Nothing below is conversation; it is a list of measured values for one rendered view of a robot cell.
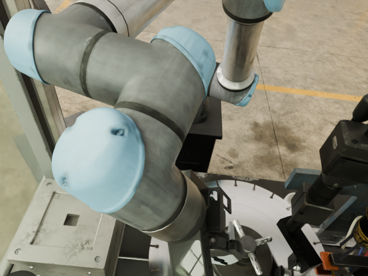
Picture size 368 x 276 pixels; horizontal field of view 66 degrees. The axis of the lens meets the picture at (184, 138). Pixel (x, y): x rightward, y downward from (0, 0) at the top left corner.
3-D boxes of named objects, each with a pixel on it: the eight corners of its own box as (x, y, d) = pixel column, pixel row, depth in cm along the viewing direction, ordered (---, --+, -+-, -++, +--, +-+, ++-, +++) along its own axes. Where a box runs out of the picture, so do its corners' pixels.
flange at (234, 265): (247, 218, 56) (250, 212, 54) (283, 271, 50) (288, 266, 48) (199, 240, 52) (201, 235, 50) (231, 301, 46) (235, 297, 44)
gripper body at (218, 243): (234, 200, 43) (205, 165, 34) (237, 261, 38) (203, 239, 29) (189, 205, 46) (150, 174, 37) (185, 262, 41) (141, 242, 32)
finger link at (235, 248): (249, 249, 43) (231, 234, 36) (249, 260, 42) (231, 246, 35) (219, 250, 44) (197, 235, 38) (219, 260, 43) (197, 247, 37)
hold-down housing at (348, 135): (286, 223, 43) (360, 131, 28) (285, 196, 46) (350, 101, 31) (323, 232, 42) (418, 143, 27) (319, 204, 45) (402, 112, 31)
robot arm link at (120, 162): (145, 96, 21) (87, 203, 18) (202, 163, 29) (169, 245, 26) (80, 92, 25) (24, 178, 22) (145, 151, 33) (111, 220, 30)
